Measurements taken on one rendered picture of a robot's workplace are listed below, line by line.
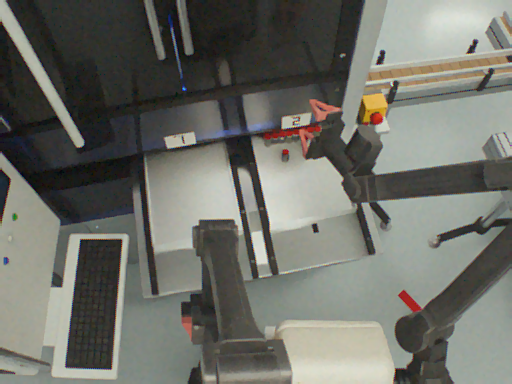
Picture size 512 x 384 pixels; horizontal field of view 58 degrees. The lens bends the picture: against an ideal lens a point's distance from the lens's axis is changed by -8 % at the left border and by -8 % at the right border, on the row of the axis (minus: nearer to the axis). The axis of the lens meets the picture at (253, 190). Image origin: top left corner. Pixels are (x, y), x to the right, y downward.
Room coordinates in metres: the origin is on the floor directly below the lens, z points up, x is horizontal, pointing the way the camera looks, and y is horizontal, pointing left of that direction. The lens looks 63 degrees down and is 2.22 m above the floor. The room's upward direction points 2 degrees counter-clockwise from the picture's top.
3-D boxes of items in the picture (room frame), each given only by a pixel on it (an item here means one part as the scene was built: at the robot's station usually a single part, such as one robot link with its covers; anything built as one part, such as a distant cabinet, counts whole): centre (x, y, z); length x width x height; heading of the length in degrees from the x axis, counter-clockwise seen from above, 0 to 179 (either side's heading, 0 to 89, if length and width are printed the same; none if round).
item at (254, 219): (0.51, -0.01, 0.91); 0.14 x 0.03 x 0.06; 9
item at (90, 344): (0.35, 0.49, 0.82); 0.40 x 0.14 x 0.02; 179
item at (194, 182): (0.68, 0.19, 0.90); 0.34 x 0.26 x 0.04; 9
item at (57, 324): (0.35, 0.54, 0.79); 0.45 x 0.28 x 0.03; 179
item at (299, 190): (0.74, -0.14, 0.90); 0.34 x 0.26 x 0.04; 9
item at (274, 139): (0.85, -0.13, 0.91); 0.18 x 0.02 x 0.05; 99
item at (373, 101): (0.89, -0.37, 1.00); 0.08 x 0.07 x 0.07; 9
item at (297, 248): (0.64, 0.01, 0.87); 0.70 x 0.48 x 0.02; 99
